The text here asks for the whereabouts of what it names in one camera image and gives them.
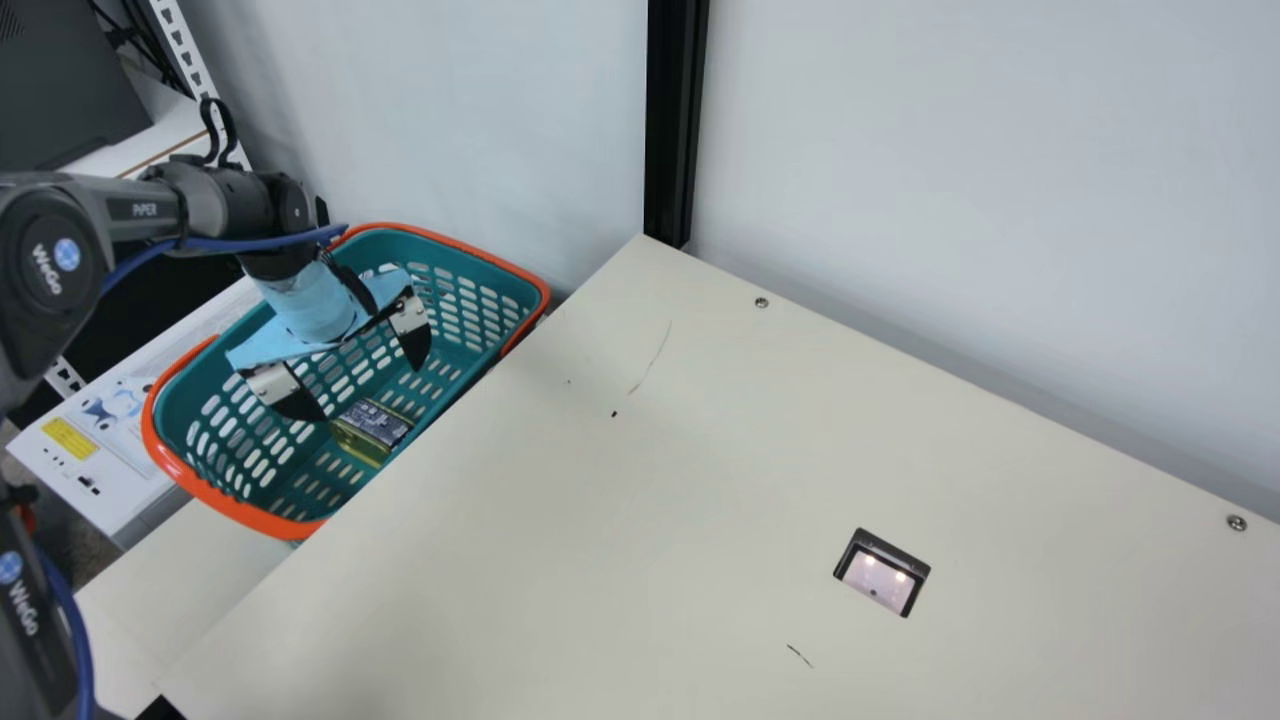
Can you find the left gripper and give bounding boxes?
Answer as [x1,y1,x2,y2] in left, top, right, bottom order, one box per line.
[225,262,433,423]

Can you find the teal shopping basket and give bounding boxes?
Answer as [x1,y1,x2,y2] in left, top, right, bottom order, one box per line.
[140,222,552,542]

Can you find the rectangular tin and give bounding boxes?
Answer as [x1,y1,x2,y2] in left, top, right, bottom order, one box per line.
[330,398,414,469]

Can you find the white printed box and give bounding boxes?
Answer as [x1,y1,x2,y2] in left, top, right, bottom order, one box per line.
[5,275,266,551]

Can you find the white perforated rack upright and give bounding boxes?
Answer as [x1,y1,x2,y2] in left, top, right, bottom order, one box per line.
[148,0,251,171]

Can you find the dark grey panel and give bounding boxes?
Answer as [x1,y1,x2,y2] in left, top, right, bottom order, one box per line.
[0,0,153,173]

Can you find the small square scanner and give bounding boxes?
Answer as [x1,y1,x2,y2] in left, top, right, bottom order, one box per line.
[832,527,932,619]

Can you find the blue cable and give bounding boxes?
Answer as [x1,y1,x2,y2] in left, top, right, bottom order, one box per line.
[38,555,97,720]
[100,225,349,296]

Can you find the thin black cable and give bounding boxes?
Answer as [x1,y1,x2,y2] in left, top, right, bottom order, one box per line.
[198,97,243,169]

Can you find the black post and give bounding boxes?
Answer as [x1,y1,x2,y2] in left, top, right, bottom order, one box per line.
[643,0,711,249]

